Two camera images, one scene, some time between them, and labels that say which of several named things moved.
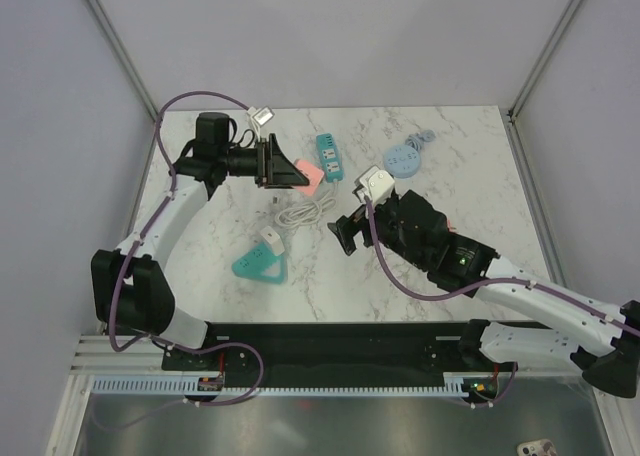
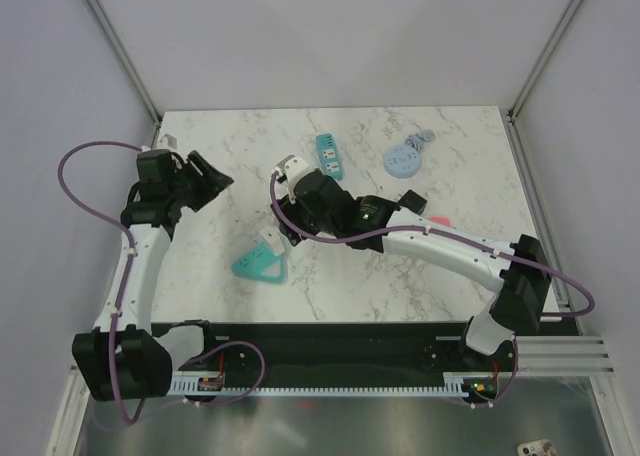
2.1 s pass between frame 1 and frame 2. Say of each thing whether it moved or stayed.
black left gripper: moved
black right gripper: moved
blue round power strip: stayed
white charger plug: stayed
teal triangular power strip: stayed
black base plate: stayed
